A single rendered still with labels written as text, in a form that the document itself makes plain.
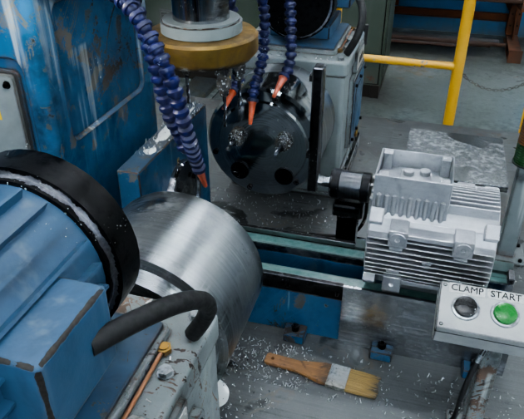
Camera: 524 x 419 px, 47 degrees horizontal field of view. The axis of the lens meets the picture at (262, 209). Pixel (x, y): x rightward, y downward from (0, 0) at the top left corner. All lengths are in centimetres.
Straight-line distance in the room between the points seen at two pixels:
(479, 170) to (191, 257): 92
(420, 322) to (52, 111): 70
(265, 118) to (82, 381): 87
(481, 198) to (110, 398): 67
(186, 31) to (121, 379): 54
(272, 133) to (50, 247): 82
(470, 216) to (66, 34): 69
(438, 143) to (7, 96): 107
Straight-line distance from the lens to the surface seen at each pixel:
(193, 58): 92
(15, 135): 102
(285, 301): 112
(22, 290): 47
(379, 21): 421
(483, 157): 159
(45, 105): 97
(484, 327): 85
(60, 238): 51
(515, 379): 117
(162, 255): 75
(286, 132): 125
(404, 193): 98
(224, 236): 82
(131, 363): 60
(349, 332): 113
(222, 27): 95
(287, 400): 105
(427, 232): 99
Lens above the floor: 160
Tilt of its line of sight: 32 degrees down
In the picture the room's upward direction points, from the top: straight up
